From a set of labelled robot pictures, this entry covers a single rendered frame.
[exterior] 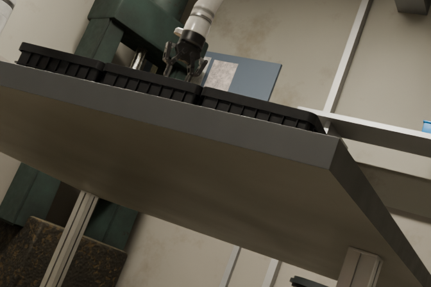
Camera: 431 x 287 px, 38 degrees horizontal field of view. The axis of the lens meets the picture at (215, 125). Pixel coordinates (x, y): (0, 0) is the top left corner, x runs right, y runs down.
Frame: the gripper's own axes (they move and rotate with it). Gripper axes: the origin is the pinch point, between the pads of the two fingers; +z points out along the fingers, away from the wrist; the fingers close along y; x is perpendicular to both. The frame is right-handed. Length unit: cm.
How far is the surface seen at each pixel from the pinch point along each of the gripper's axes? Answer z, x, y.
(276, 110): 9.2, -45.0, 12.5
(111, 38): -66, 214, 11
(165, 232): 33, 249, 106
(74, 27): -75, 260, -9
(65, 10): -80, 251, -19
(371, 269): 37, -72, 30
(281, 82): -95, 216, 135
